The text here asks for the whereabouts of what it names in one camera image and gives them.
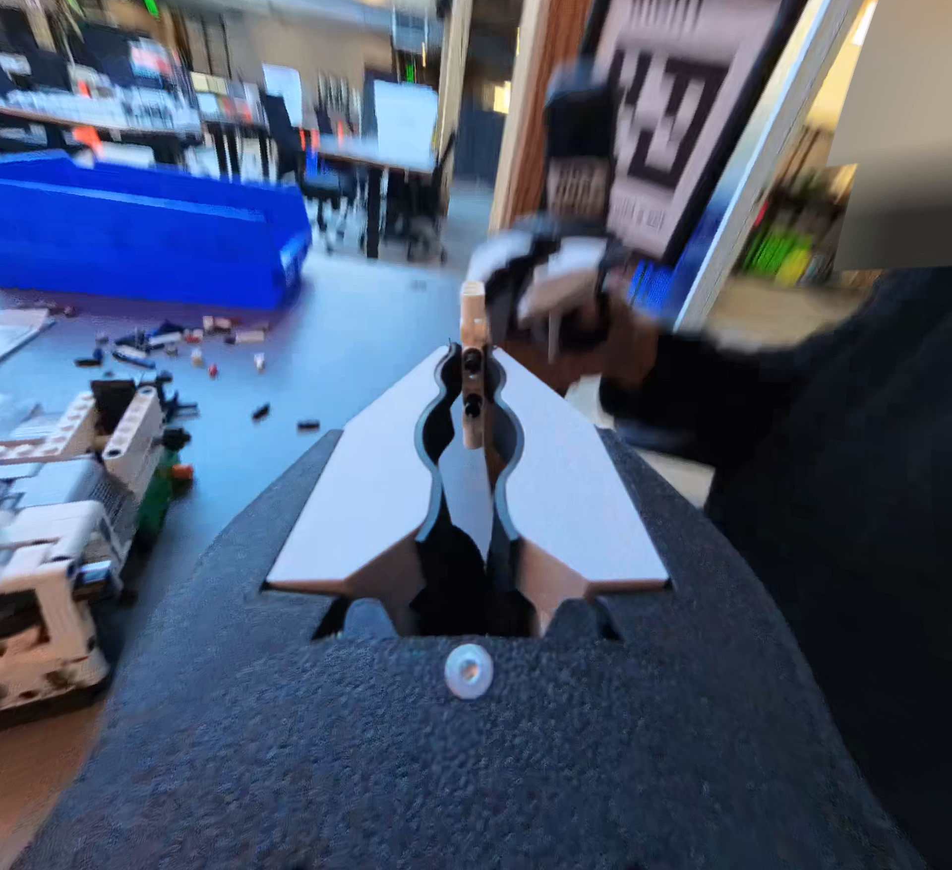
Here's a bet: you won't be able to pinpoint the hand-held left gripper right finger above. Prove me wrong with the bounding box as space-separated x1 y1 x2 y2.
487 345 669 636

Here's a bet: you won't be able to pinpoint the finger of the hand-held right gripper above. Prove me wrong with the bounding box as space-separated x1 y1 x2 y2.
466 226 551 287

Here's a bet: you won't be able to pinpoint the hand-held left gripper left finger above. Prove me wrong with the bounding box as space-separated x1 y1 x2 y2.
266 342 452 637

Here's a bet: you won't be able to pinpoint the tan lego beam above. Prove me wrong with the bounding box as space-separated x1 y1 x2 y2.
459 280 492 450

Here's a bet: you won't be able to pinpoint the person's right forearm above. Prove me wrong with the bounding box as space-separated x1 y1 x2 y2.
598 266 952 588

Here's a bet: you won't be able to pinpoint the scattered loose lego pieces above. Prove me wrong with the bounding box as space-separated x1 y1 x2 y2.
45 301 273 375

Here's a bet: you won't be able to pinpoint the white green lego truck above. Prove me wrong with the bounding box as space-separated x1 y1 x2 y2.
0 373 197 713

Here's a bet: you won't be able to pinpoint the person's right hand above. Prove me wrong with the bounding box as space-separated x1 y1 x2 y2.
554 282 674 398

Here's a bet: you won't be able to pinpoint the wooden pillar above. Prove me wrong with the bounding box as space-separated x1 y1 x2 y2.
489 0 674 235

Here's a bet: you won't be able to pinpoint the black framed tag poster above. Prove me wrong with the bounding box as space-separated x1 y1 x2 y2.
584 0 813 267

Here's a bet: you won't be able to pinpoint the white sign board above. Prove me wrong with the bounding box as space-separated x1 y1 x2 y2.
370 78 441 173

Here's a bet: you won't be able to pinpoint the small wooden desk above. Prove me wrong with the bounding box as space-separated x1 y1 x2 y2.
312 137 441 262

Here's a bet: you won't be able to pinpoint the black office chair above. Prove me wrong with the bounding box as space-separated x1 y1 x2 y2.
260 92 351 249

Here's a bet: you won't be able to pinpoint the white framed glass panel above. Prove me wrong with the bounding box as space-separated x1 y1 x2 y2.
628 0 912 334

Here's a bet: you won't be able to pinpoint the person's dark clothing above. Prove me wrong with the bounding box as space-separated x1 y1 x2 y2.
703 483 952 870

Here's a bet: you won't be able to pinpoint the blue plastic bin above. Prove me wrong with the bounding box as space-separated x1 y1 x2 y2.
0 150 313 311

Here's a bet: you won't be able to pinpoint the long cluttered wooden desk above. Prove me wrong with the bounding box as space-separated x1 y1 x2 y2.
0 85 205 142

